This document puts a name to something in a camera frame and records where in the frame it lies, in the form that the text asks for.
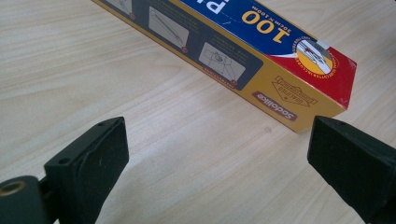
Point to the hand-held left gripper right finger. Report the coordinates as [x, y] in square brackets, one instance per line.
[351, 161]

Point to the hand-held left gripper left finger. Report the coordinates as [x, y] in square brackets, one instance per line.
[87, 168]

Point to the long yellow and blue box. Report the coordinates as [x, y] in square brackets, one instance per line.
[258, 62]

